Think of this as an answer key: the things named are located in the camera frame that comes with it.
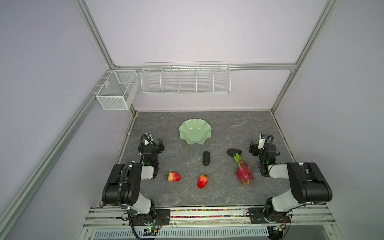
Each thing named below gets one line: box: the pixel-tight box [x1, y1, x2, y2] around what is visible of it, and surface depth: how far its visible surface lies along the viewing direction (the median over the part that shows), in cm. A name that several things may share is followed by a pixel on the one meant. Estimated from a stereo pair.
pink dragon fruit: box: [233, 153, 254, 186], surface depth 84 cm
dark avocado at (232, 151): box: [227, 148, 242, 157], surface depth 97 cm
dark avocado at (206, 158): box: [202, 151, 211, 166], surface depth 93 cm
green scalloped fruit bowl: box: [178, 118, 212, 145], surface depth 108 cm
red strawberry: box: [197, 173, 209, 189], surface depth 84 cm
